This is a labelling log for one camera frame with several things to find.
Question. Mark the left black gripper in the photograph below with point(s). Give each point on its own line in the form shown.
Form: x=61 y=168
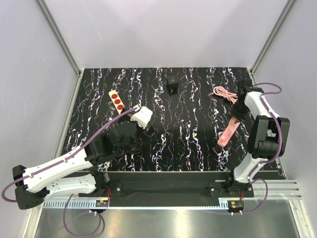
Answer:
x=150 y=131

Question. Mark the black cube socket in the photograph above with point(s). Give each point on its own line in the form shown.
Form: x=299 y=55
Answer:
x=172 y=85

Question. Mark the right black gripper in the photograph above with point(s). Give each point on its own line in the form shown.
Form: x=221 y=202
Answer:
x=240 y=116

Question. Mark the white red-socket power strip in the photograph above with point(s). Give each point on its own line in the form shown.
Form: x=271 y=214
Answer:
x=116 y=100

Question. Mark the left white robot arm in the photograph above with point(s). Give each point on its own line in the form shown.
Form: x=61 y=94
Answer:
x=36 y=184

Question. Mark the white slotted cable duct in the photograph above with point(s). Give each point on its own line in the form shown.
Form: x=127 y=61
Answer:
x=73 y=203

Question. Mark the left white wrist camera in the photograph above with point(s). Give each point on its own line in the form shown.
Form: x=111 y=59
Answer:
x=142 y=116

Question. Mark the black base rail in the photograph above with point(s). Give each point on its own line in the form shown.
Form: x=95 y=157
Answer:
x=171 y=189

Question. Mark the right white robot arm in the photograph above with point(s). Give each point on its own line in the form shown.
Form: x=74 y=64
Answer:
x=268 y=136

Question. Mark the pink power strip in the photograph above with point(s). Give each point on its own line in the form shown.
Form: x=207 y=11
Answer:
x=229 y=131

